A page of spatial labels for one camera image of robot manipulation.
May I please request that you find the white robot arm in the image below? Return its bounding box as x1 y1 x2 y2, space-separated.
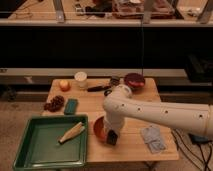
103 84 213 140

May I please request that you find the dark red bowl with food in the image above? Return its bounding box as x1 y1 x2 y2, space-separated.
124 73 145 89

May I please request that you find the corn cob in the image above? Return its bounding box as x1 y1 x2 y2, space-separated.
59 122 85 144

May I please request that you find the green sponge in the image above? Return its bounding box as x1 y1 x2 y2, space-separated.
64 99 78 115

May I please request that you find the small dark round container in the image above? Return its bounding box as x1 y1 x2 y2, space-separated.
109 76 120 86

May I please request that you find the grey folded cloth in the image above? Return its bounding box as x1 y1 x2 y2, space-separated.
140 125 166 154

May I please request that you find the white cup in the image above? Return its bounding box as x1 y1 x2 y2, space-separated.
74 72 87 89

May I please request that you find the bunch of red grapes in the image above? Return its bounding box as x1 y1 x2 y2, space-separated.
44 95 64 112

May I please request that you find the orange apple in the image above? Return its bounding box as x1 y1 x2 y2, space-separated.
59 80 71 91

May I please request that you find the green plastic tray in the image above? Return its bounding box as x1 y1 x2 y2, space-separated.
13 115 88 171

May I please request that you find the black handled knife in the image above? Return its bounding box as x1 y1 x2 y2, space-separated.
87 86 111 92

